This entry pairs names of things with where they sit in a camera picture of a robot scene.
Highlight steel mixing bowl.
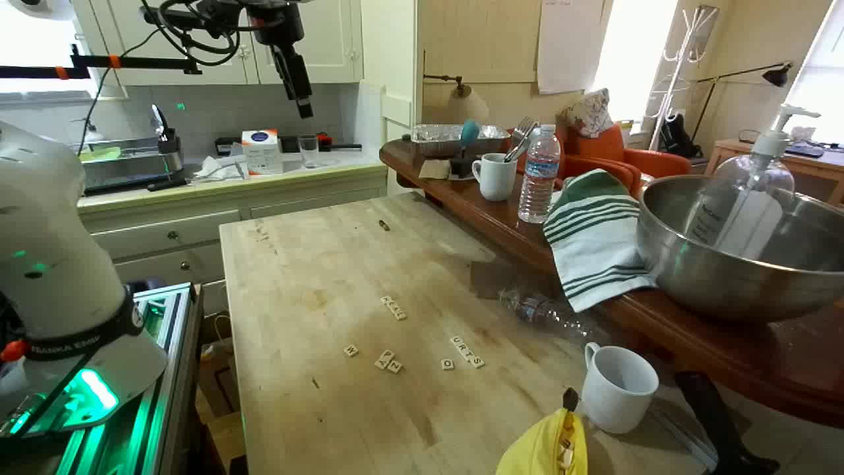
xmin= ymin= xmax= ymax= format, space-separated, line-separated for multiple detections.
xmin=639 ymin=173 xmax=844 ymax=322

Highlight black desk lamp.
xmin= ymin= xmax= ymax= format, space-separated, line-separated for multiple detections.
xmin=688 ymin=60 xmax=796 ymax=142

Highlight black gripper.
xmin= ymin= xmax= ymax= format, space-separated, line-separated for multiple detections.
xmin=245 ymin=0 xmax=313 ymax=119

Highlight white coat rack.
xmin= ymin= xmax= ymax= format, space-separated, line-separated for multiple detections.
xmin=648 ymin=2 xmax=720 ymax=151

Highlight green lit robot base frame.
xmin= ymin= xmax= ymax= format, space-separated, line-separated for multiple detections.
xmin=0 ymin=283 xmax=197 ymax=475

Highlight brown wooden counter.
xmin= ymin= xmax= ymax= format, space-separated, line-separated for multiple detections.
xmin=381 ymin=140 xmax=844 ymax=428

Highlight white tissue box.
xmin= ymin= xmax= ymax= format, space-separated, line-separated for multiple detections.
xmin=240 ymin=129 xmax=283 ymax=171

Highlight letter U tile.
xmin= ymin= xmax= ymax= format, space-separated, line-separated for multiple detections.
xmin=466 ymin=355 xmax=486 ymax=370

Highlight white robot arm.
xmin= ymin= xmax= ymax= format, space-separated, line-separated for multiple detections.
xmin=0 ymin=0 xmax=312 ymax=437

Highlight black object bottom right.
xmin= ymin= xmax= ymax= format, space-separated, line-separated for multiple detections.
xmin=676 ymin=371 xmax=778 ymax=475

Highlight clear pump dispenser bottle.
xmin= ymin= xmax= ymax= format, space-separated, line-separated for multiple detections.
xmin=684 ymin=102 xmax=817 ymax=258

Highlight white mug far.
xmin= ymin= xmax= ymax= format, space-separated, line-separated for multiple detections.
xmin=472 ymin=152 xmax=517 ymax=201

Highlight green striped white towel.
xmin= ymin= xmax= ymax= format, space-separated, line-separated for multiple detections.
xmin=544 ymin=168 xmax=654 ymax=311

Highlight white mug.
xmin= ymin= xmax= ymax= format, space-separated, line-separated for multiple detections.
xmin=583 ymin=344 xmax=660 ymax=435
xmin=472 ymin=152 xmax=517 ymax=201

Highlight left pile letter tiles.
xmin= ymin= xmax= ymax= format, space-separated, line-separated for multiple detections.
xmin=374 ymin=348 xmax=403 ymax=375

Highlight gooseneck lamp left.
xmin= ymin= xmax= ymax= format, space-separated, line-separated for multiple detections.
xmin=422 ymin=73 xmax=489 ymax=125

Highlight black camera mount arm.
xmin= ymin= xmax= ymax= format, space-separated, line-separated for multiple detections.
xmin=0 ymin=48 xmax=200 ymax=78

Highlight letter S tile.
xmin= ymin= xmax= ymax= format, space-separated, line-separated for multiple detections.
xmin=441 ymin=358 xmax=456 ymax=371

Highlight orange chair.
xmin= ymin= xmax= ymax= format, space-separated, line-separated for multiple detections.
xmin=560 ymin=125 xmax=695 ymax=195

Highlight upper pair of tiles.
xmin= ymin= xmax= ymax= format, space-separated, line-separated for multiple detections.
xmin=381 ymin=295 xmax=407 ymax=322

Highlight white mug near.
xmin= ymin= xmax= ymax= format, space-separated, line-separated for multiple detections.
xmin=583 ymin=344 xmax=660 ymax=435

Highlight plastic water bottle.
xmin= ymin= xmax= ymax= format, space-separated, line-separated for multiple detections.
xmin=517 ymin=125 xmax=563 ymax=225

